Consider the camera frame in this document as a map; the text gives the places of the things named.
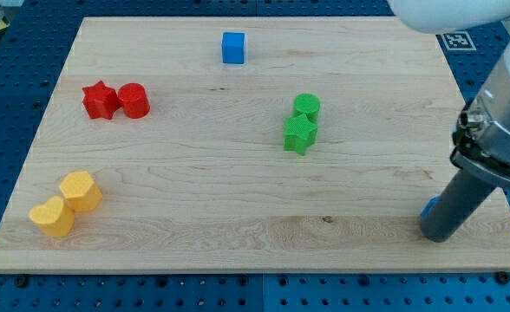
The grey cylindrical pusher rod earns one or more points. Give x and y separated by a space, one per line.
457 202

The blue cube block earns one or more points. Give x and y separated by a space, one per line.
233 47

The green cylinder block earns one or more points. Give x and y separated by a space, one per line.
307 104

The red star block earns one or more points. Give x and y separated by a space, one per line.
100 101

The wooden board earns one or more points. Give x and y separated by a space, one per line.
202 183

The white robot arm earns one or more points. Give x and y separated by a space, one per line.
487 119

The green star block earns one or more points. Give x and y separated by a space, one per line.
299 134

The small blue block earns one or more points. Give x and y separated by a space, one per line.
428 206

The yellow hexagon block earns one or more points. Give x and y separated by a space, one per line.
81 191

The red cylinder block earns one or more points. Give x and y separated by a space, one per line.
133 99

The yellow heart block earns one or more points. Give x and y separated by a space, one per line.
54 217

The fiducial marker tag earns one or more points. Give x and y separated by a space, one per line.
458 41

